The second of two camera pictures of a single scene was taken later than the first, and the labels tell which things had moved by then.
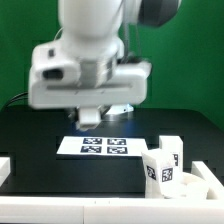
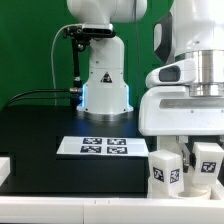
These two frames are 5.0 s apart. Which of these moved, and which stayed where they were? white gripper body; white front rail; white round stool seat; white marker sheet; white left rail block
Moved: white gripper body; white round stool seat
Stayed: white front rail; white left rail block; white marker sheet
